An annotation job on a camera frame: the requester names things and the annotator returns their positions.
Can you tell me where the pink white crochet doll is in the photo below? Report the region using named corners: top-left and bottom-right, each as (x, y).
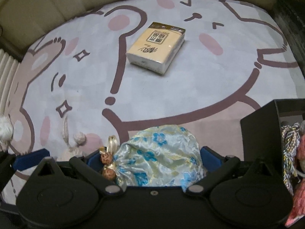
top-left (295, 120), bottom-right (305, 172)

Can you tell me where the black padded bench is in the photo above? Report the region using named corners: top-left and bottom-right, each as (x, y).
top-left (272, 0), bottom-right (305, 74)

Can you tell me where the multicoloured rope knot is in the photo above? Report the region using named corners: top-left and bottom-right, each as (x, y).
top-left (281, 122), bottom-right (301, 191)

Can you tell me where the beige tissue pack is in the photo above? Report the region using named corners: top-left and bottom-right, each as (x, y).
top-left (125, 21), bottom-right (186, 75)

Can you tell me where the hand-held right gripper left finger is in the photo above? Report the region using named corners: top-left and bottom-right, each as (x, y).
top-left (36, 148), bottom-right (121, 197)

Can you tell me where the white yarn ball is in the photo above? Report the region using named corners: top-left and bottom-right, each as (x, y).
top-left (0, 115), bottom-right (14, 146)

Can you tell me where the blue floral satin pouch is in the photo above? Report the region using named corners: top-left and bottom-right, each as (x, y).
top-left (99, 125), bottom-right (208, 192)

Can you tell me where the white ribbed radiator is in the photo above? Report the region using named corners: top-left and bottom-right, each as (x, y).
top-left (0, 49), bottom-right (19, 115)

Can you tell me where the cartoon bear printed blanket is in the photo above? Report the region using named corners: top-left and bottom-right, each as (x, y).
top-left (0, 0), bottom-right (305, 196)

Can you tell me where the pink crochet jellyfish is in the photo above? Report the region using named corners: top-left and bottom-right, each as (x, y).
top-left (285, 179), bottom-right (305, 228)

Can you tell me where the black cardboard box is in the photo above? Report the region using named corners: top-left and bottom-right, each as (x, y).
top-left (240, 99), bottom-right (305, 228)

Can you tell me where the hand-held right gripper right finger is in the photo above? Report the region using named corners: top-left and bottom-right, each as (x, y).
top-left (186, 146), bottom-right (274, 196)

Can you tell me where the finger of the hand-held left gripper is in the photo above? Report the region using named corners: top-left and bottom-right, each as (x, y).
top-left (0, 148), bottom-right (50, 172)

